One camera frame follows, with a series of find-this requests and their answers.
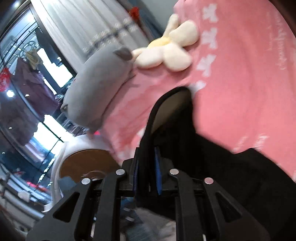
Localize black pants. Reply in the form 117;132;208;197
134;87;295;240

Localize white round stool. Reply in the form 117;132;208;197
51;135;119;205

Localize grey plush toy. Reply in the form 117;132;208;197
60;44;133;135

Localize pink bow-print blanket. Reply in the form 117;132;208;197
102;1;295;178

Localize cream flower plush toy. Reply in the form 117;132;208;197
132;14;199;72

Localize white sheer curtain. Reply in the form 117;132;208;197
32;0;149;71

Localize red hanging ornament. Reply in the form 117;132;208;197
128;6;140;23

